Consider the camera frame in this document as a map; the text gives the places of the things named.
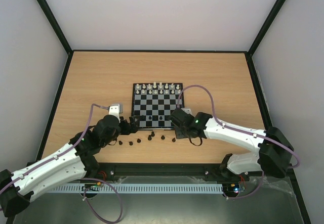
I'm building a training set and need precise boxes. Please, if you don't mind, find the black aluminium rail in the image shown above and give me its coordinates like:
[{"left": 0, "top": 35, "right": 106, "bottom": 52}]
[{"left": 96, "top": 162, "right": 294, "bottom": 183}]

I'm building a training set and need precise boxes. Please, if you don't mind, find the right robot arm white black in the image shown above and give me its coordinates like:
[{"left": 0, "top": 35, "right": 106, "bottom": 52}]
[{"left": 169, "top": 109, "right": 294, "bottom": 180}]

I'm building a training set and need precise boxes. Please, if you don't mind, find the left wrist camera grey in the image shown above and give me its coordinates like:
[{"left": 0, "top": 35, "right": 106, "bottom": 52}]
[{"left": 108, "top": 103, "right": 123, "bottom": 121}]

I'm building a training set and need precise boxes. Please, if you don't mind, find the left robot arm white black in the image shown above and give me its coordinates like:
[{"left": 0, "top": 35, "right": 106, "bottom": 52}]
[{"left": 1, "top": 115, "right": 140, "bottom": 218}]

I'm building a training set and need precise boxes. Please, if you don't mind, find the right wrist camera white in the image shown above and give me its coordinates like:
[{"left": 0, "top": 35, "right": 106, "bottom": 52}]
[{"left": 182, "top": 108, "right": 192, "bottom": 114}]

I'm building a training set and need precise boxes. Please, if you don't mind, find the black and white chessboard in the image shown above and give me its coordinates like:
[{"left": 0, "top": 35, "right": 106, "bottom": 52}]
[{"left": 131, "top": 82, "right": 184, "bottom": 130}]

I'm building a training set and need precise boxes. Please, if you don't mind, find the light blue cable duct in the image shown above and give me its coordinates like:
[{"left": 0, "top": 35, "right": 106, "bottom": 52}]
[{"left": 49, "top": 183, "right": 223, "bottom": 194}]

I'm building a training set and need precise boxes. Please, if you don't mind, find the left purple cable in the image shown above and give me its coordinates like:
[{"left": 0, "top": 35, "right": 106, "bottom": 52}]
[{"left": 0, "top": 103, "right": 125, "bottom": 222}]

